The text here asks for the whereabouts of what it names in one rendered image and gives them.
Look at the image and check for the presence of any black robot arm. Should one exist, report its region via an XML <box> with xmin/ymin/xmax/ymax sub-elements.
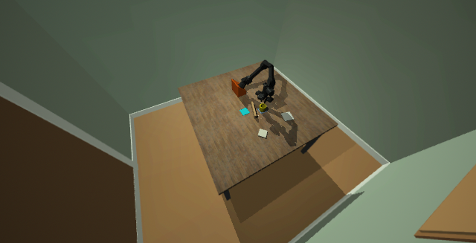
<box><xmin>238</xmin><ymin>60</ymin><xmax>276</xmax><ymax>100</ymax></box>

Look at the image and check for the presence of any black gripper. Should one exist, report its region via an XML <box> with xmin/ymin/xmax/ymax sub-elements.
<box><xmin>255</xmin><ymin>91</ymin><xmax>274</xmax><ymax>103</ymax></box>

